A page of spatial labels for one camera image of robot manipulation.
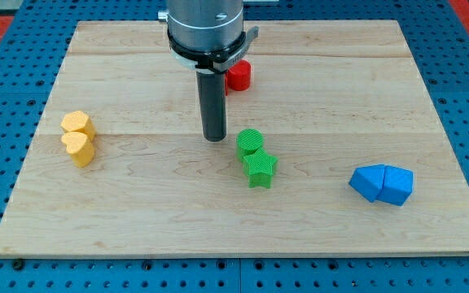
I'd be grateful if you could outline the blue pentagon block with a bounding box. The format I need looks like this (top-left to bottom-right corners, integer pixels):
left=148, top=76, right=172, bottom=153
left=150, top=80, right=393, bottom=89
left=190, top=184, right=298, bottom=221
left=376, top=165, right=414, bottom=206

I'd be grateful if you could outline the yellow hexagon block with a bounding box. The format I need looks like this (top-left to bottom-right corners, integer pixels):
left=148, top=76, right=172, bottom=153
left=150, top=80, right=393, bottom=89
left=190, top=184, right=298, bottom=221
left=60, top=111, right=96, bottom=141

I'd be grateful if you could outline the red cylinder block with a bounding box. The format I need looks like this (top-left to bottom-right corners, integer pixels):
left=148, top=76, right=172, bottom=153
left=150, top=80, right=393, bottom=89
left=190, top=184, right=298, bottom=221
left=225, top=60, right=252, bottom=95

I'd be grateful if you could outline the light wooden board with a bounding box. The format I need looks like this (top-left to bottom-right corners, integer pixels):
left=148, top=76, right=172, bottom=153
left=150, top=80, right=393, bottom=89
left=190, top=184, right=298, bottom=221
left=0, top=20, right=469, bottom=259

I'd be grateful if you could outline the green star block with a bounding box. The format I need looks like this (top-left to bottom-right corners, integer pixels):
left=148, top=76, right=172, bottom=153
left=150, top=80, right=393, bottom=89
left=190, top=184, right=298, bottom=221
left=242, top=148, right=278, bottom=189

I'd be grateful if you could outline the grey cylindrical robot arm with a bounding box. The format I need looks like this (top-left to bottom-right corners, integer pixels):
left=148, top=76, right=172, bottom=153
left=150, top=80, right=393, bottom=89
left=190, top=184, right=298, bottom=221
left=158, top=0, right=259, bottom=142

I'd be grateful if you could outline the blue cube block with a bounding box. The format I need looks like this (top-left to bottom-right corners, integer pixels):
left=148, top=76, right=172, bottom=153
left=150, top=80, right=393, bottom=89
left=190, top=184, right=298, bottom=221
left=349, top=164, right=386, bottom=203

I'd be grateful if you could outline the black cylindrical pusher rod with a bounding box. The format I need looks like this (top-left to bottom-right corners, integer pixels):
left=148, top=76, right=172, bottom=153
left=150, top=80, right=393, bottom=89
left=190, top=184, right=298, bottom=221
left=196, top=72, right=226, bottom=142

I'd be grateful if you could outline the yellow heart block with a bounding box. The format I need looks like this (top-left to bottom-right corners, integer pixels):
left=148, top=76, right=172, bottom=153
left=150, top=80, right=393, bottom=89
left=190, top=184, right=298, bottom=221
left=61, top=132, right=95, bottom=168

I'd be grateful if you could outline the green circle block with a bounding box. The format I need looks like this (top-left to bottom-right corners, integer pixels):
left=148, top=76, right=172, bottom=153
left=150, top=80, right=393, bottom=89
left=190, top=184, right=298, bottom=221
left=236, top=129, right=264, bottom=161

